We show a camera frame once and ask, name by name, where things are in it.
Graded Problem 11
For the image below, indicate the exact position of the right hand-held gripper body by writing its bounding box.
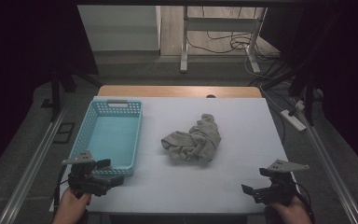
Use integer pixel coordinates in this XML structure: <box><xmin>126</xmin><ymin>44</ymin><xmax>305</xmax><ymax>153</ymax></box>
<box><xmin>251</xmin><ymin>159</ymin><xmax>310</xmax><ymax>207</ymax></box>

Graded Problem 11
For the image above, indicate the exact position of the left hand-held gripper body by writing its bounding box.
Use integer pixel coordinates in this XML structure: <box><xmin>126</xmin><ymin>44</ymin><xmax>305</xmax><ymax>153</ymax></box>
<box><xmin>62</xmin><ymin>149</ymin><xmax>126</xmax><ymax>198</ymax></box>

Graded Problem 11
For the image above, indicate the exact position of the light blue perforated plastic basket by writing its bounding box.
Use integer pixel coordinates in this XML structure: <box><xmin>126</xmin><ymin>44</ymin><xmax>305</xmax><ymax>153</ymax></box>
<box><xmin>68</xmin><ymin>99</ymin><xmax>144</xmax><ymax>177</ymax></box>

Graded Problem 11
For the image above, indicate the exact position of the grey cloth garment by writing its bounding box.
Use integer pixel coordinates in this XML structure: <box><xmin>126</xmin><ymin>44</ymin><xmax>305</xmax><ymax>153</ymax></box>
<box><xmin>160</xmin><ymin>113</ymin><xmax>222</xmax><ymax>163</ymax></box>

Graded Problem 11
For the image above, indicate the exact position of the person's left hand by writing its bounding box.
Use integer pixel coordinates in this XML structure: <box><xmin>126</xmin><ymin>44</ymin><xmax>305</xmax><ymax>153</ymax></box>
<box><xmin>51</xmin><ymin>186</ymin><xmax>93</xmax><ymax>224</ymax></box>

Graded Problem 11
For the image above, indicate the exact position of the person's right hand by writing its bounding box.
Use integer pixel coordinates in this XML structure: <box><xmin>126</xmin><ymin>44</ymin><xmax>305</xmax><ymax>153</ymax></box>
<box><xmin>264</xmin><ymin>195</ymin><xmax>313</xmax><ymax>224</ymax></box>

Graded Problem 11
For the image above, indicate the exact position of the white table cover sheet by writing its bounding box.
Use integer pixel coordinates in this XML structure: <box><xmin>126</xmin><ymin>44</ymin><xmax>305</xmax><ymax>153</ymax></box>
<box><xmin>48</xmin><ymin>95</ymin><xmax>300</xmax><ymax>215</ymax></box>

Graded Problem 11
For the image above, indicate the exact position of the white power strip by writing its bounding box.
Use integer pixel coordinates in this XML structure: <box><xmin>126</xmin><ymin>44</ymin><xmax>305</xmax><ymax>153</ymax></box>
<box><xmin>280</xmin><ymin>108</ymin><xmax>308</xmax><ymax>133</ymax></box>

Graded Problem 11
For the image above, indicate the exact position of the black metal stand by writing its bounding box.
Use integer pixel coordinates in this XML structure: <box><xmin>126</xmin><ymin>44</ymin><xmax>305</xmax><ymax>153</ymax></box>
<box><xmin>49</xmin><ymin>69</ymin><xmax>77</xmax><ymax>123</ymax></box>
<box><xmin>287</xmin><ymin>69</ymin><xmax>318</xmax><ymax>127</ymax></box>

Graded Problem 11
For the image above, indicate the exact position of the wooden table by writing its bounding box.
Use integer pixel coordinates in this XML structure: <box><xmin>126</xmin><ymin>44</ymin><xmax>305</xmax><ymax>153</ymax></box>
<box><xmin>97</xmin><ymin>85</ymin><xmax>263</xmax><ymax>99</ymax></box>

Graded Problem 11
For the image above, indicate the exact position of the white cabinet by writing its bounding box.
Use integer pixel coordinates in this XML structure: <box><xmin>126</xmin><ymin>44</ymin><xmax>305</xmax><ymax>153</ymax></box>
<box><xmin>76</xmin><ymin>4</ymin><xmax>162</xmax><ymax>52</ymax></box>

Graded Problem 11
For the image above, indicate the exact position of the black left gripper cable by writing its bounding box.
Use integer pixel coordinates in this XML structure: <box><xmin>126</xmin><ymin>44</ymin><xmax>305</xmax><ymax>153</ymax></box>
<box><xmin>52</xmin><ymin>169</ymin><xmax>71</xmax><ymax>216</ymax></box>

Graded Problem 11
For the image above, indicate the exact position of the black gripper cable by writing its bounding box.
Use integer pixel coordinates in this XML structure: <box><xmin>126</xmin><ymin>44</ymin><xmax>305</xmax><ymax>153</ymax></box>
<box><xmin>293</xmin><ymin>189</ymin><xmax>316</xmax><ymax>223</ymax></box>
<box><xmin>52</xmin><ymin>169</ymin><xmax>71</xmax><ymax>216</ymax></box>

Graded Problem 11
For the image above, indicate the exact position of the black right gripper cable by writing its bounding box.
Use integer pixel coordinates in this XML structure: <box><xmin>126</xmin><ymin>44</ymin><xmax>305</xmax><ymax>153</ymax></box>
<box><xmin>293</xmin><ymin>189</ymin><xmax>316</xmax><ymax>223</ymax></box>

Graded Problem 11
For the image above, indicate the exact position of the black rectangular floor frame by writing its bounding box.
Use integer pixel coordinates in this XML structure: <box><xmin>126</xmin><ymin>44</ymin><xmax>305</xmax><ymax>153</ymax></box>
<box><xmin>53</xmin><ymin>121</ymin><xmax>76</xmax><ymax>145</ymax></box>

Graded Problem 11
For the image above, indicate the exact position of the silver metal rail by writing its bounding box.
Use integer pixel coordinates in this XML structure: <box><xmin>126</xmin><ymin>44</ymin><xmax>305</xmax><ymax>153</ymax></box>
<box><xmin>0</xmin><ymin>101</ymin><xmax>73</xmax><ymax>224</ymax></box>
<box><xmin>296</xmin><ymin>105</ymin><xmax>358</xmax><ymax>224</ymax></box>

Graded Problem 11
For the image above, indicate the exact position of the tangle of black floor cables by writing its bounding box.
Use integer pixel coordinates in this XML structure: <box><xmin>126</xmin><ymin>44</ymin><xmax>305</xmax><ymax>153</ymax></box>
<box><xmin>186</xmin><ymin>6</ymin><xmax>282</xmax><ymax>62</ymax></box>

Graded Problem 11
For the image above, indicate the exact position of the white metal desk frame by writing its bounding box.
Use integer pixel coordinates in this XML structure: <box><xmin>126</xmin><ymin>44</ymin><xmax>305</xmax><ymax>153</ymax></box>
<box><xmin>179</xmin><ymin>6</ymin><xmax>269</xmax><ymax>75</ymax></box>

